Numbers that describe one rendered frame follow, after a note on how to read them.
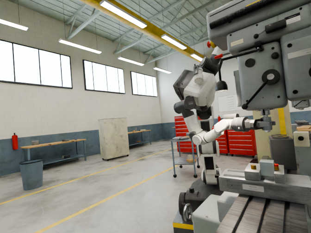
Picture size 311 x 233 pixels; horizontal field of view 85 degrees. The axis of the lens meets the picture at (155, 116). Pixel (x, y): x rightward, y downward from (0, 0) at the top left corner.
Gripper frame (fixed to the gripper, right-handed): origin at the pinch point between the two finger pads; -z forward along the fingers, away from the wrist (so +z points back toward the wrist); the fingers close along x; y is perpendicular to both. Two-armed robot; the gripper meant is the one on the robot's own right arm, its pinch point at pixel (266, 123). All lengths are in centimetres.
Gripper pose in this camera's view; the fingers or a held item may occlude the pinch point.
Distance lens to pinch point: 107.8
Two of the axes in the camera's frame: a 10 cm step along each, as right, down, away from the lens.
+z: -4.9, 0.6, 8.7
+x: 8.7, -0.6, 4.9
